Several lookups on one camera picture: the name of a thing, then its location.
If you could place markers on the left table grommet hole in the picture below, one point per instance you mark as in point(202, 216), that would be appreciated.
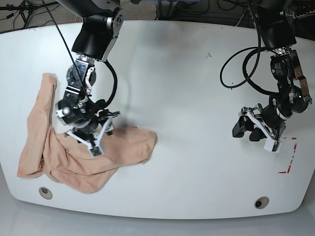
point(45, 193)

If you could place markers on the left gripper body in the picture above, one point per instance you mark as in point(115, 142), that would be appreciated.
point(266, 119)

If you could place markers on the peach T-shirt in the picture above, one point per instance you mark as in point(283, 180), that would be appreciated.
point(66, 161)

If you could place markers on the white power strip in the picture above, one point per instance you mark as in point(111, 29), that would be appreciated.
point(304, 11)

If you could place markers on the red tape rectangle marking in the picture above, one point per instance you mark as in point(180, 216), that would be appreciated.
point(285, 156)

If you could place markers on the black tripod stand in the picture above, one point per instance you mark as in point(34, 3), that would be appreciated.
point(25, 10)

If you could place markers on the table grommet hole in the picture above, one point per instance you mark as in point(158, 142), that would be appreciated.
point(261, 203)
point(45, 193)

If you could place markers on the right table grommet hole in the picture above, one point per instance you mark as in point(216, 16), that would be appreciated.
point(261, 203)

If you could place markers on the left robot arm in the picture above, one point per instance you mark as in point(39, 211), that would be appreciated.
point(274, 35)

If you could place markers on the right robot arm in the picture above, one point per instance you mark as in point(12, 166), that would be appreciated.
point(102, 21)

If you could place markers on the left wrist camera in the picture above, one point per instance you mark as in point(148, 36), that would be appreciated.
point(272, 145)

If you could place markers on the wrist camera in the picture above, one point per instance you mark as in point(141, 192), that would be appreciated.
point(96, 151)
point(272, 145)

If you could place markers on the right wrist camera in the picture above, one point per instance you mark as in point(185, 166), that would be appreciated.
point(96, 151)

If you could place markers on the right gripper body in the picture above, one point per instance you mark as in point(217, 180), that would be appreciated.
point(89, 120)

